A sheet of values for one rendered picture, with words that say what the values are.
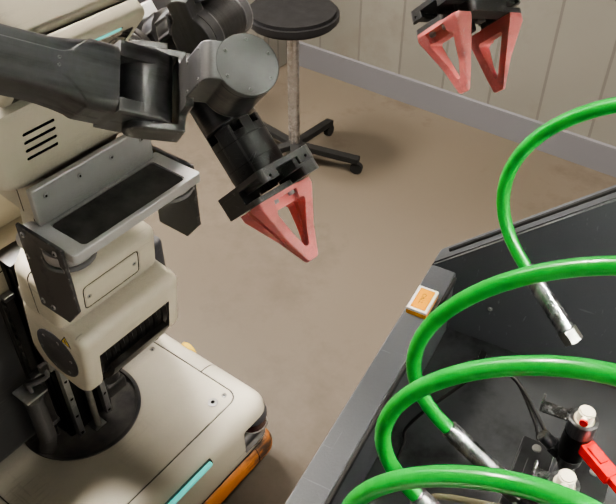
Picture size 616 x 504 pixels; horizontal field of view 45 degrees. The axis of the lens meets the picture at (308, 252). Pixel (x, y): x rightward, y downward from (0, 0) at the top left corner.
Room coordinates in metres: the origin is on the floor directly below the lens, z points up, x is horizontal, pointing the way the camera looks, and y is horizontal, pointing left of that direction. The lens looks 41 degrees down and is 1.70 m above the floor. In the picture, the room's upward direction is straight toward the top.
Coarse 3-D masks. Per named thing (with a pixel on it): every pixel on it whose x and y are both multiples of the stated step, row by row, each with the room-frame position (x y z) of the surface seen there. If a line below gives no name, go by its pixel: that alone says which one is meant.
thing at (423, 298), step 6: (420, 294) 0.75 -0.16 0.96; (426, 294) 0.75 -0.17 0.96; (432, 294) 0.75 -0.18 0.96; (414, 300) 0.74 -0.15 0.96; (420, 300) 0.74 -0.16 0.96; (426, 300) 0.74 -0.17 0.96; (414, 306) 0.73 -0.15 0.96; (420, 306) 0.73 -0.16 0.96; (426, 306) 0.73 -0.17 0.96; (432, 306) 0.73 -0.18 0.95; (408, 312) 0.72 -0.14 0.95; (414, 312) 0.72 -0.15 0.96
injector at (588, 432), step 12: (576, 408) 0.45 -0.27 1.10; (540, 432) 0.45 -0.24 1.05; (564, 432) 0.43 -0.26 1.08; (576, 432) 0.42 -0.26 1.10; (588, 432) 0.42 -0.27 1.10; (552, 444) 0.44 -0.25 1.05; (564, 444) 0.43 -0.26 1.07; (576, 444) 0.42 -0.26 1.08; (564, 456) 0.42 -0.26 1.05; (576, 456) 0.42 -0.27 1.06; (564, 468) 0.43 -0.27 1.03
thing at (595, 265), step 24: (552, 264) 0.39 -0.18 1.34; (576, 264) 0.38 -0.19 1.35; (600, 264) 0.37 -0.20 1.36; (480, 288) 0.41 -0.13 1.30; (504, 288) 0.40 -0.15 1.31; (432, 312) 0.43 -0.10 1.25; (456, 312) 0.42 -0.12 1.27; (408, 360) 0.43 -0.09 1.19; (432, 408) 0.42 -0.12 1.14; (456, 432) 0.41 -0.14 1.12; (480, 456) 0.40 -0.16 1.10
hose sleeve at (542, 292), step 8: (536, 288) 0.57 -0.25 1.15; (544, 288) 0.57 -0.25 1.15; (536, 296) 0.57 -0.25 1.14; (544, 296) 0.56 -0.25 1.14; (552, 296) 0.56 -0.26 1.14; (544, 304) 0.56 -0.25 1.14; (552, 304) 0.55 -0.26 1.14; (552, 312) 0.55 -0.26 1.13; (560, 312) 0.55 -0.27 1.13; (552, 320) 0.55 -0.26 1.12; (560, 320) 0.54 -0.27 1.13; (568, 320) 0.54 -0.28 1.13; (560, 328) 0.54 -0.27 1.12; (568, 328) 0.54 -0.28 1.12
